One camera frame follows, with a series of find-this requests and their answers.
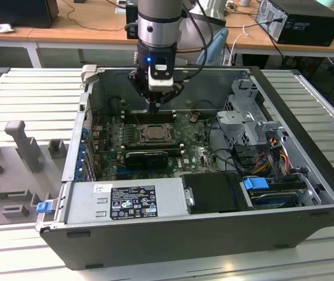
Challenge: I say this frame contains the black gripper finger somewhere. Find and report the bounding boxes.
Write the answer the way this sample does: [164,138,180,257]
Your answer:
[154,83,185,114]
[127,71,156,115]

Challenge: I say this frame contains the metal locking lever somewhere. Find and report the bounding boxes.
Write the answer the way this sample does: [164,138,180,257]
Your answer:
[133,112,145,138]

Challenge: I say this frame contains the RAM slot white latches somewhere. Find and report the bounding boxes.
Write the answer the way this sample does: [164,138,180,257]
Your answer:
[121,141,184,146]
[122,116,175,121]
[121,148,184,152]

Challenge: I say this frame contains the RAM slot black latches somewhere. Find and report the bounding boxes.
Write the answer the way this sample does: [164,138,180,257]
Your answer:
[121,145,184,149]
[121,151,184,155]
[122,119,175,124]

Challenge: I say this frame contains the CPU socket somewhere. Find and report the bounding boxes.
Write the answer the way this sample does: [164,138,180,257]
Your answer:
[139,121,177,145]

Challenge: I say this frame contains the small black box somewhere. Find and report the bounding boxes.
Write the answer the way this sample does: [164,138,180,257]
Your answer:
[125,4,140,40]

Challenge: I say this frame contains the grey plastic case latch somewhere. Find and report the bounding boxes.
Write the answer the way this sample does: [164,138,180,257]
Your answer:
[81,64,98,86]

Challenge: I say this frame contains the green motherboard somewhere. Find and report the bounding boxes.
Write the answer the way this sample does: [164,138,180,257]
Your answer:
[89,112,235,181]

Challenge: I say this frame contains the grey metal drive cage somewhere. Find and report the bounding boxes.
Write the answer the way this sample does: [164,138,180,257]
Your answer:
[215,78,286,147]

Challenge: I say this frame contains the black graphics card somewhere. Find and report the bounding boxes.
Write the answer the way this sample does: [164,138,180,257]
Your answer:
[125,150,169,170]

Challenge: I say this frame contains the wooden desk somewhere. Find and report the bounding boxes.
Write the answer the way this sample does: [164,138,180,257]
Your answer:
[225,0,334,59]
[0,0,235,70]

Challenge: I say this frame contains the black plastic shroud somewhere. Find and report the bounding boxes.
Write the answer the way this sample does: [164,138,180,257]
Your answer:
[181,172,257,214]

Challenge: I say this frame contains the blue disk carrier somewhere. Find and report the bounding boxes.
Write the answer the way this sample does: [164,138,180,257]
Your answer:
[242,176,307,209]

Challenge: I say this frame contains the large black box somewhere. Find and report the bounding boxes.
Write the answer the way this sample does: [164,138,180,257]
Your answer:
[0,0,59,29]

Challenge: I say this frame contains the grey power supply unit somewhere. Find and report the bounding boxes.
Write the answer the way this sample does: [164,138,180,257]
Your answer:
[52,177,191,228]

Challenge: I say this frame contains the silver hard disk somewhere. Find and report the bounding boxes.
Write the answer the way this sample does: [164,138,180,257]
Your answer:
[250,190,301,210]

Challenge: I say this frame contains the grey parts rack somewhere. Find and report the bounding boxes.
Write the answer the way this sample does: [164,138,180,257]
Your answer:
[0,119,71,228]

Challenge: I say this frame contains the black PC case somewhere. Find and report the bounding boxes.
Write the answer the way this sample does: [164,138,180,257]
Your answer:
[35,64,334,272]

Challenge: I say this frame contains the black computer tower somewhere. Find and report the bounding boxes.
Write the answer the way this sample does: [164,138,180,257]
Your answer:
[256,0,334,47]

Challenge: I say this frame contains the blue plastic case latch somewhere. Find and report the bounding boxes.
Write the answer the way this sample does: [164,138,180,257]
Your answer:
[36,201,52,214]

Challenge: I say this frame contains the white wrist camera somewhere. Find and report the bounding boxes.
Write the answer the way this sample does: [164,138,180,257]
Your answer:
[148,57,175,92]

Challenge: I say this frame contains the black wire brown plug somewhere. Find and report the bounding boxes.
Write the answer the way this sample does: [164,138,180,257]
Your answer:
[188,100,218,123]

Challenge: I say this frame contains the red black wire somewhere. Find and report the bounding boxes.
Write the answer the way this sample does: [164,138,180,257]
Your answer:
[85,107,105,131]

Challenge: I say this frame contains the white cable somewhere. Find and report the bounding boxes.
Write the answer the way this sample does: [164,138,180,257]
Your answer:
[229,25,251,67]

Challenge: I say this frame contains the yellow red wire bundle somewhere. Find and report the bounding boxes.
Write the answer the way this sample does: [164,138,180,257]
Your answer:
[253,146,291,176]

